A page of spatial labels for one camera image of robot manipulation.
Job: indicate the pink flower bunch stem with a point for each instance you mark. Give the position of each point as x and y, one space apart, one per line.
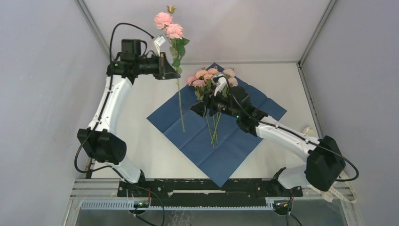
232 82

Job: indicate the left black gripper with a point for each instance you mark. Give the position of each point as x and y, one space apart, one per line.
163 67

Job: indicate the left circuit board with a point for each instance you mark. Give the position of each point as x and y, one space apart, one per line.
141 204

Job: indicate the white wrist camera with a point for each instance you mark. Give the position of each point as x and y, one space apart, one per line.
159 41
220 82

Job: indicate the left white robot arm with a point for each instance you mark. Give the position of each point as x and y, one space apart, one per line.
99 139

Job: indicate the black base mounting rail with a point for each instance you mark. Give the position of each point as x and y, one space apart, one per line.
191 193

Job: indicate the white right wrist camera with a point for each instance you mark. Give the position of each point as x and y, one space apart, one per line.
220 82

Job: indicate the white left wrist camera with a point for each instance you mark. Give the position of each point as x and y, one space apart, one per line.
159 41

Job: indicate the blue wrapping paper sheet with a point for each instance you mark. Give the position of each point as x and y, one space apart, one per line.
215 144

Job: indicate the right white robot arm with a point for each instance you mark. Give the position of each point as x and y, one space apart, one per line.
323 161

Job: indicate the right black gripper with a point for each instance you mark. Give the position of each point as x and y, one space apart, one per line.
199 108

